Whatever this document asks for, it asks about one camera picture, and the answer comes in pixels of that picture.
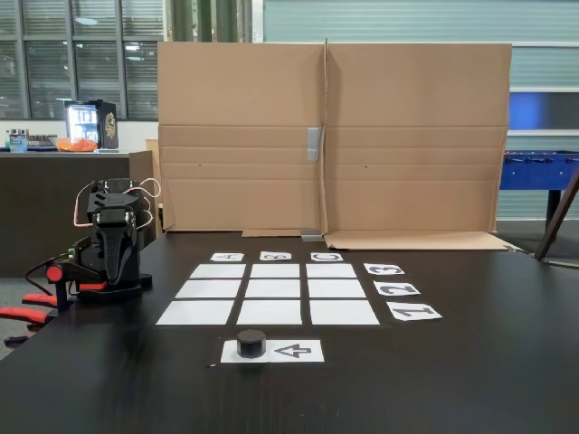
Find black round token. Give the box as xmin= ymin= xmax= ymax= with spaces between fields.
xmin=236 ymin=329 xmax=267 ymax=359

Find black clamp with red knob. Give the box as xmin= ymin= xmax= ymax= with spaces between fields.
xmin=44 ymin=256 xmax=109 ymax=314

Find dark brown counter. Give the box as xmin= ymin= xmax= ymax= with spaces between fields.
xmin=0 ymin=150 xmax=156 ymax=278

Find orange bag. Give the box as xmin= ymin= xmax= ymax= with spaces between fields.
xmin=55 ymin=137 xmax=100 ymax=153

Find black mini fridge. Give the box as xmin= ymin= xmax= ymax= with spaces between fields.
xmin=63 ymin=99 xmax=120 ymax=151

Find brown cardboard panel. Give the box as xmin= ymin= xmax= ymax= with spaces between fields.
xmin=157 ymin=41 xmax=328 ymax=239
xmin=322 ymin=37 xmax=519 ymax=251

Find white paper sheet with arrow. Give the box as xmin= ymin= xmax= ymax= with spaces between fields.
xmin=220 ymin=339 xmax=326 ymax=364

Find paper label number 3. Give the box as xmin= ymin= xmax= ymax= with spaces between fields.
xmin=364 ymin=262 xmax=406 ymax=276

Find paper label number 2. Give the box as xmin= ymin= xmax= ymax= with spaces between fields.
xmin=374 ymin=280 xmax=422 ymax=297

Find paper label number 1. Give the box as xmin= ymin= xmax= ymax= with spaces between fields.
xmin=386 ymin=303 xmax=443 ymax=323

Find blue foosball table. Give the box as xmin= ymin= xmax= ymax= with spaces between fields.
xmin=498 ymin=149 xmax=579 ymax=232

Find brown wooden leg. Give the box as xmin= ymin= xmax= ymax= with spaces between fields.
xmin=533 ymin=170 xmax=579 ymax=262

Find thin black cable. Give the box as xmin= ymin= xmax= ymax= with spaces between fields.
xmin=24 ymin=255 xmax=69 ymax=296

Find red handled clamp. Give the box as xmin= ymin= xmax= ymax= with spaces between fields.
xmin=0 ymin=292 xmax=59 ymax=348

